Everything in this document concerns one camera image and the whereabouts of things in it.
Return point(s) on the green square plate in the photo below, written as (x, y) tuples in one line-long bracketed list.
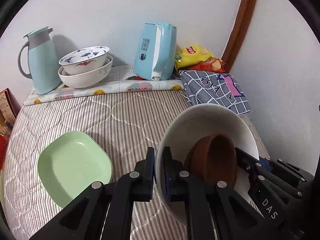
[(70, 163)]

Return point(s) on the brown small dish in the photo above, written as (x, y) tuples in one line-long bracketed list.
[(196, 160), (219, 160)]

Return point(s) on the brown wooden door frame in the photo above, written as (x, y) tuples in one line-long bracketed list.
[(238, 33)]

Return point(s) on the grey checked folded cloth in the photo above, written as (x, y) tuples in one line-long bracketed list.
[(222, 89)]

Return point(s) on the white bowl grey swirl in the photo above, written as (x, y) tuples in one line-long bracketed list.
[(87, 79)]

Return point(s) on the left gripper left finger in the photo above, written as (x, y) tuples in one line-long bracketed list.
[(104, 211)]

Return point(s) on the blue patterned white bowl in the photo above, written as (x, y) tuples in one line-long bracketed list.
[(84, 60)]

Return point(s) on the patterned brown gift box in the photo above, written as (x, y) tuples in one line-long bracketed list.
[(9, 112)]

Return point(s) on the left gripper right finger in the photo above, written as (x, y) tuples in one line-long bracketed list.
[(212, 212)]

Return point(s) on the light blue electric kettle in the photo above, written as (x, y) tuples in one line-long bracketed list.
[(156, 51)]

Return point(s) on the large white bowl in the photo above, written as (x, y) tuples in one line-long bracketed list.
[(190, 126)]

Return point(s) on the light blue thermos jug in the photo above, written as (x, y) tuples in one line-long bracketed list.
[(42, 61)]

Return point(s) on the striped quilted table cover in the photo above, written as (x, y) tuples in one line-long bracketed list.
[(123, 124)]

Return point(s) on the red snack bag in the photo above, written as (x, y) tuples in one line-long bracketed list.
[(211, 65)]

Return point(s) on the fruit print table mat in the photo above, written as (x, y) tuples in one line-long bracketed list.
[(121, 79)]

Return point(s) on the yellow chips bag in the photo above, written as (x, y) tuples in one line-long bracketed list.
[(191, 55)]

